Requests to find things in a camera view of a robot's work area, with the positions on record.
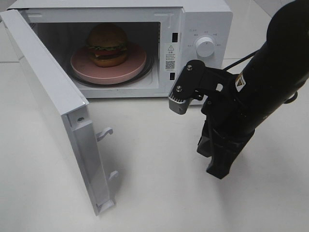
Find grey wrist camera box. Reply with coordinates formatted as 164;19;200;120
168;60;205;115

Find pink round plate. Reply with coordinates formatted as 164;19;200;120
70;43;147;85

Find glass microwave turntable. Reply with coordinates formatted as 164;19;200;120
70;57;154;86

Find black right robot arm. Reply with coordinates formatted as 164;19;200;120
197;0;309;179

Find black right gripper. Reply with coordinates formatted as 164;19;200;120
197;67;256;179

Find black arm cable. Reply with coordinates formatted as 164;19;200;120
223;50;259;73

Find toy hamburger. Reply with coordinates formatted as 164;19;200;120
86;23;128;67

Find white microwave door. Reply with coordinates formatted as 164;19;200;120
0;10;118;215

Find white microwave oven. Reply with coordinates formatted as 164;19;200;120
6;0;233;99

